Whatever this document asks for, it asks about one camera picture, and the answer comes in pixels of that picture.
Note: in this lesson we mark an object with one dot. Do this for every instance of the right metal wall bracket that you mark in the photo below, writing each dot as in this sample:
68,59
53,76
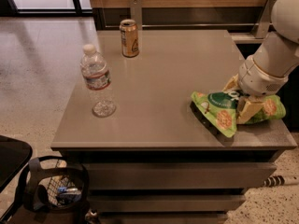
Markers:
261,27

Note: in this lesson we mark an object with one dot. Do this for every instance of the grey drawer cabinet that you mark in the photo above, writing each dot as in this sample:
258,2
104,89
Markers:
156,160

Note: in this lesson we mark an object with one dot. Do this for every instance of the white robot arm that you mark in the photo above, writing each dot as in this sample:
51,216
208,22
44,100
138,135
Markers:
267,70

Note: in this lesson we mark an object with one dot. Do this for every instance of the black wire mesh basket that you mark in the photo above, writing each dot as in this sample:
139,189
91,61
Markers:
52,191

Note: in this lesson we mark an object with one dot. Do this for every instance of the orange soda can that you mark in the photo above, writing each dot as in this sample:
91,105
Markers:
129,38

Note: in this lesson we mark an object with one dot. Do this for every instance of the left metal wall bracket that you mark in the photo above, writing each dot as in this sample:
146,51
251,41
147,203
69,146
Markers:
136,12

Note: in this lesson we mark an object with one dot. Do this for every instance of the clear plastic water bottle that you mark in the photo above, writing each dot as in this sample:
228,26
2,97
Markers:
97,78

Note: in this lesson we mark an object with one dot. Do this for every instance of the striped pole on floor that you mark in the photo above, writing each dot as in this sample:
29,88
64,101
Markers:
279,180

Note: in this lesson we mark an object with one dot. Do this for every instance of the metal wall bracket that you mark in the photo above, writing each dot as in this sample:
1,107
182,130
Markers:
136,12
261,27

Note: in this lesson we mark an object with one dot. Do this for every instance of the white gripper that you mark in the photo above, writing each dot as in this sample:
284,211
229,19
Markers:
259,78

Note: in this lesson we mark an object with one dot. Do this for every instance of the black chair seat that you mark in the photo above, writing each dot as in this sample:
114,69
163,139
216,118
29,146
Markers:
14,154

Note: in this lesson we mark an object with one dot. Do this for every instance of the green rice chip bag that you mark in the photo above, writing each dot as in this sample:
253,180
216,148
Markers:
219,108

